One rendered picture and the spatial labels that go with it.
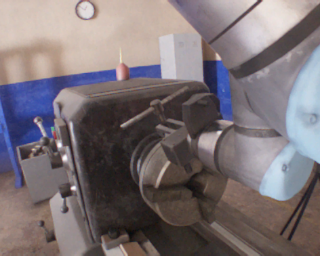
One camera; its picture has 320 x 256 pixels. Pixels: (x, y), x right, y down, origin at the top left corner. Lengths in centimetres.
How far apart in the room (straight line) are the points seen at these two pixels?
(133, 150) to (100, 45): 347
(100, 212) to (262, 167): 59
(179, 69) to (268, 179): 388
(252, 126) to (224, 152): 8
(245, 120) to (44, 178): 264
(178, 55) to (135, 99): 345
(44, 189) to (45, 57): 205
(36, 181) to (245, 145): 263
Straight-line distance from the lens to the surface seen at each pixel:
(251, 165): 32
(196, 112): 40
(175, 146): 43
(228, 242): 85
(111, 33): 420
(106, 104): 68
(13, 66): 396
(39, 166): 277
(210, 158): 38
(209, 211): 66
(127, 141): 73
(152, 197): 56
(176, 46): 412
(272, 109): 17
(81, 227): 99
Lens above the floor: 142
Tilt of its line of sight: 16 degrees down
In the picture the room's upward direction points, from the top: 5 degrees counter-clockwise
